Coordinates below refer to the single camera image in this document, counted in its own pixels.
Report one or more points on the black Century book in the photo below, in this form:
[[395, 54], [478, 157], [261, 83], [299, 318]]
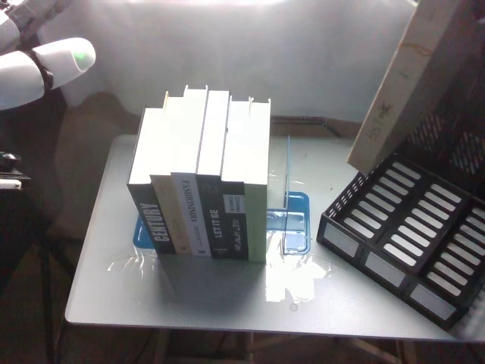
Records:
[[151, 223]]

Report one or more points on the black book with white label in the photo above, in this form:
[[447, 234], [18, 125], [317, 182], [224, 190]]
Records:
[[236, 227]]

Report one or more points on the pale green book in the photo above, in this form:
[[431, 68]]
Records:
[[257, 220]]

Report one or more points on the cream hardcover book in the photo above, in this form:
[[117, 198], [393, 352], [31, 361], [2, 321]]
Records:
[[409, 83]]

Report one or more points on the black tripod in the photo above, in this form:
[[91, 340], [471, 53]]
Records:
[[11, 167]]

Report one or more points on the black slotted file tray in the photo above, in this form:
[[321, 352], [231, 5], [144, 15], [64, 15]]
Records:
[[379, 261]]

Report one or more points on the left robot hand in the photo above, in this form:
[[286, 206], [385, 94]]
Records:
[[22, 79]]

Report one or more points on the white Fashionopolis book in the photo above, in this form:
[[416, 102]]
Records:
[[191, 212]]

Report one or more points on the black Let It Be book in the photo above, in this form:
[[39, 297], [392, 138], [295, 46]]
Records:
[[214, 220]]

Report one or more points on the pale yellow paperback book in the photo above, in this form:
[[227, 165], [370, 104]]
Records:
[[170, 216]]

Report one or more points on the blue transparent bookend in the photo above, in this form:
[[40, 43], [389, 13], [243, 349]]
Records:
[[297, 227]]

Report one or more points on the black mesh crate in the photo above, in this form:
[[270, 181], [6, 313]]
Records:
[[462, 132]]

